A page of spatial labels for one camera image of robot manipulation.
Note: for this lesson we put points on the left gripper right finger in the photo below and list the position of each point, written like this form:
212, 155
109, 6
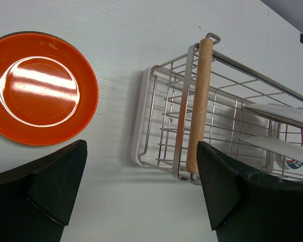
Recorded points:
245, 204

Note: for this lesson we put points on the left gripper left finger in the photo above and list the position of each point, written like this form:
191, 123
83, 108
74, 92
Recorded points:
37, 198

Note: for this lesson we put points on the white printed plate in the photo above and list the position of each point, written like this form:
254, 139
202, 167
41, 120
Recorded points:
283, 148
284, 114

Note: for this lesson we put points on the orange plate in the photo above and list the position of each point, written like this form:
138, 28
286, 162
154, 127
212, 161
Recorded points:
48, 89

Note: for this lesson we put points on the white drip tray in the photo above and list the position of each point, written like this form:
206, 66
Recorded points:
144, 147

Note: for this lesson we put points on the wire dish rack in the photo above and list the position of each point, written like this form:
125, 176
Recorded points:
205, 95

